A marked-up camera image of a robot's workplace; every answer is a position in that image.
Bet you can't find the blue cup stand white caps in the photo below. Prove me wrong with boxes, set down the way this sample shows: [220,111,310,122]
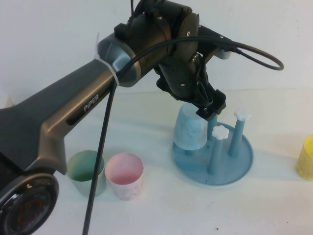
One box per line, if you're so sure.
[172,109,254,188]

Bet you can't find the green plastic cup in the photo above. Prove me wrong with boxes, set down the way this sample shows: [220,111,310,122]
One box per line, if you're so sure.
[66,149,107,198]

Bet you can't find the white zip tie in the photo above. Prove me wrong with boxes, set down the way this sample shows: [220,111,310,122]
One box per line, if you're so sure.
[94,31,121,87]

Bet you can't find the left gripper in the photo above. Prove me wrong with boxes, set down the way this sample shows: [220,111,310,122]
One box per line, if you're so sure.
[156,51,226,120]

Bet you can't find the yellow plastic cup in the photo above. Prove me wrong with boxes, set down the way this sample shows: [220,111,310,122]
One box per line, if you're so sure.
[295,134,313,181]

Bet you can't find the pink plastic cup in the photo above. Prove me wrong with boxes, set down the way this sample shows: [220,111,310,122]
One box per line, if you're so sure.
[105,153,145,202]

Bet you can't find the light blue plastic cup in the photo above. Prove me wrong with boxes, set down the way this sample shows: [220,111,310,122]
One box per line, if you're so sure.
[173,103,208,151]

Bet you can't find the black left camera cable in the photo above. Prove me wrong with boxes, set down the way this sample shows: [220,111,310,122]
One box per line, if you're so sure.
[82,36,285,235]

